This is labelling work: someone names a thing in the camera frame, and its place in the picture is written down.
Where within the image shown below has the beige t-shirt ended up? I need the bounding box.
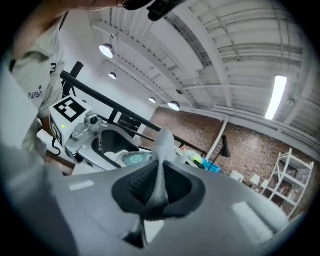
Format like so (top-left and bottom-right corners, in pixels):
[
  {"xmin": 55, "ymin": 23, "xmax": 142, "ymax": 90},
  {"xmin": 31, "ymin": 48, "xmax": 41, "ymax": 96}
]
[{"xmin": 8, "ymin": 11, "xmax": 67, "ymax": 161}]

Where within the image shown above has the long fluorescent ceiling light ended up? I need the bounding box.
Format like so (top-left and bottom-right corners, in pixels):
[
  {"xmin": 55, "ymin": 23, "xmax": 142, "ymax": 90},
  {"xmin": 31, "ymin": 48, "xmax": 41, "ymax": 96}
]
[{"xmin": 264, "ymin": 74, "xmax": 288, "ymax": 121}]

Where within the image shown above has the black metal railing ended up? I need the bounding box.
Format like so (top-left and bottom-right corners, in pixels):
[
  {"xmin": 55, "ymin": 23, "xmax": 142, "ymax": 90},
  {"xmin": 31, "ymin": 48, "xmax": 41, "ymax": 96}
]
[{"xmin": 59, "ymin": 61, "xmax": 208, "ymax": 156}]

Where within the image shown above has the person's left forearm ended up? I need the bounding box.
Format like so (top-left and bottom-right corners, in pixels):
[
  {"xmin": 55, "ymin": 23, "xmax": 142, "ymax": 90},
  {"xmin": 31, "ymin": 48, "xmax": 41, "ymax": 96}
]
[{"xmin": 39, "ymin": 116, "xmax": 55, "ymax": 138}]

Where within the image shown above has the blue plastic bin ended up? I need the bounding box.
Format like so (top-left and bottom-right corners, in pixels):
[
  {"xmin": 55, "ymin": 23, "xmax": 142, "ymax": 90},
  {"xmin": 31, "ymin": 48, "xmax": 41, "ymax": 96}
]
[{"xmin": 201, "ymin": 158, "xmax": 222, "ymax": 174}]

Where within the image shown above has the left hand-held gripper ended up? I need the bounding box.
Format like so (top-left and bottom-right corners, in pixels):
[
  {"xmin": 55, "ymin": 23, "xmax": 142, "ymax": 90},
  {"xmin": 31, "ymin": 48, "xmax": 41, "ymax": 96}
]
[{"xmin": 48, "ymin": 95, "xmax": 142, "ymax": 172}]

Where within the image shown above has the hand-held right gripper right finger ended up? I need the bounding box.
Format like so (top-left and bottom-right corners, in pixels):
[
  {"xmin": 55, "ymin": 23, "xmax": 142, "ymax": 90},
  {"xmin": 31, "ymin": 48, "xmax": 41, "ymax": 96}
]
[{"xmin": 146, "ymin": 160, "xmax": 301, "ymax": 256}]

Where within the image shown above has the grey cloth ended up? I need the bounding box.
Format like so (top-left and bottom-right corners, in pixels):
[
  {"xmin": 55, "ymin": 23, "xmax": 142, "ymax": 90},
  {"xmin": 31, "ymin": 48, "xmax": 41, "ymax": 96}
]
[{"xmin": 144, "ymin": 127, "xmax": 176, "ymax": 222}]

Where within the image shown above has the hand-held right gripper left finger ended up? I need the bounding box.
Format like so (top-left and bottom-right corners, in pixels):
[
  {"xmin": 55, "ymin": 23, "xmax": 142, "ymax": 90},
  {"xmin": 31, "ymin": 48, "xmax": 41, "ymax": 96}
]
[{"xmin": 0, "ymin": 144, "xmax": 161, "ymax": 256}]

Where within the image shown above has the black head-mounted camera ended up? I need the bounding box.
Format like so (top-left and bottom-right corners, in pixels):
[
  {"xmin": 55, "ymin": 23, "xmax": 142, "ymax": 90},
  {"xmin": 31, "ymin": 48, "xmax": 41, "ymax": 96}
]
[{"xmin": 124, "ymin": 0, "xmax": 187, "ymax": 22}]

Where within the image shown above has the white shelf rack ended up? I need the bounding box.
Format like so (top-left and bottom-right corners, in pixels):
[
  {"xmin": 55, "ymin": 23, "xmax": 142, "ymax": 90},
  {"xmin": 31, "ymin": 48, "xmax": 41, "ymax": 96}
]
[{"xmin": 260, "ymin": 148, "xmax": 315, "ymax": 219}]

